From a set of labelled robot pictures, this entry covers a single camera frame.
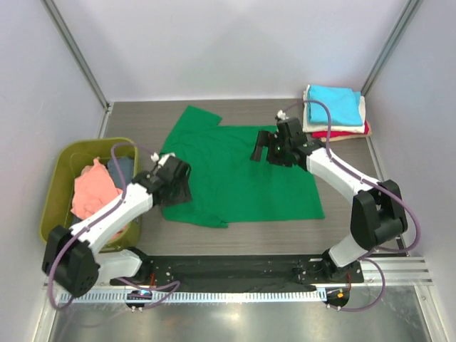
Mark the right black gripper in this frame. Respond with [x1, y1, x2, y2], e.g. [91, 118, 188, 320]
[251, 130, 292, 167]

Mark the green t shirt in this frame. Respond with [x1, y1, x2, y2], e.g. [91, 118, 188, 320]
[161, 106, 325, 228]

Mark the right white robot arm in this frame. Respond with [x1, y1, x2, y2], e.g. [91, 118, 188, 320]
[250, 118, 408, 282]

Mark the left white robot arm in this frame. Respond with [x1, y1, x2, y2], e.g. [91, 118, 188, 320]
[42, 154, 192, 298]

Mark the folded cream t shirt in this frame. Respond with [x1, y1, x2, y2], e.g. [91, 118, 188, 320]
[302, 96, 366, 133]

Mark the folded red t shirt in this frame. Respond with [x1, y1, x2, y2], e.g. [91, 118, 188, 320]
[311, 120, 370, 140]

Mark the grey blue t shirt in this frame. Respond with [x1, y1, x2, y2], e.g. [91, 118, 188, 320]
[71, 157, 136, 229]

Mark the salmon pink t shirt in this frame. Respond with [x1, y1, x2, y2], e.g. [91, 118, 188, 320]
[71, 157, 123, 220]

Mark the folded cyan t shirt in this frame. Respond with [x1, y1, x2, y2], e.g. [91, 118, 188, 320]
[306, 85, 363, 127]

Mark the folded tan t shirt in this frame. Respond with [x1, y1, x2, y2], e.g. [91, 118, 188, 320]
[318, 120, 373, 144]

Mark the olive green plastic bin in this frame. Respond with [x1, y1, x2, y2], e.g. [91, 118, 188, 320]
[39, 138, 139, 242]

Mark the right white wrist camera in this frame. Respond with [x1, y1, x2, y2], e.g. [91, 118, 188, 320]
[275, 110, 289, 121]

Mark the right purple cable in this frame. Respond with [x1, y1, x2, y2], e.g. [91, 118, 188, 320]
[281, 100, 421, 313]

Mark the purple cable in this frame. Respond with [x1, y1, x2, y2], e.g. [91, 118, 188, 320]
[48, 142, 181, 309]
[281, 100, 421, 313]

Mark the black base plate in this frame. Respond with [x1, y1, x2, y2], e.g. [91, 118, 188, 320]
[126, 254, 364, 293]

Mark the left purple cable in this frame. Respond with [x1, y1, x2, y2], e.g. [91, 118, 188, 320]
[48, 142, 181, 309]

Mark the white slotted cable duct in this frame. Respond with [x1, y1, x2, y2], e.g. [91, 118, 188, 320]
[73, 288, 326, 304]

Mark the left aluminium corner post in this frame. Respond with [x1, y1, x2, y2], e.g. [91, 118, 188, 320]
[41, 0, 110, 112]

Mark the aluminium corner post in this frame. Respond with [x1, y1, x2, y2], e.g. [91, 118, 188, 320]
[361, 0, 423, 97]
[41, 0, 110, 112]

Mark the aluminium rail frame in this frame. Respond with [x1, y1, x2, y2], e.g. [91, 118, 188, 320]
[42, 258, 434, 290]

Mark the right aluminium corner post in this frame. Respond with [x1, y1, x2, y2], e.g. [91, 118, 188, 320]
[361, 0, 423, 97]

